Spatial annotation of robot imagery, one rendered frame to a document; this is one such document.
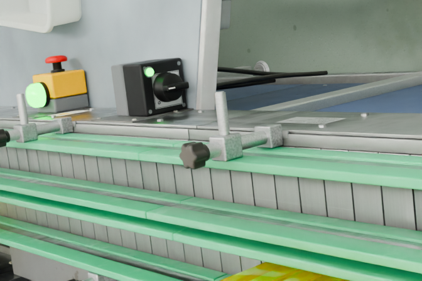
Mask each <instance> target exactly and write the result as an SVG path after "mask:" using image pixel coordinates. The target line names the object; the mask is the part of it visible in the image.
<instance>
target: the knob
mask: <svg viewBox="0 0 422 281"><path fill-rule="evenodd" d="M187 88H189V83H188V82H183V81H182V79H181V78H180V76H178V75H177V74H175V73H170V72H163V73H160V74H159V75H158V76H157V77H156V78H155V80H154V83H153V91H154V94H155V96H156V98H157V99H158V100H160V101H162V102H171V101H174V100H177V99H179V98H180V97H181V95H182V93H183V89H187Z"/></svg>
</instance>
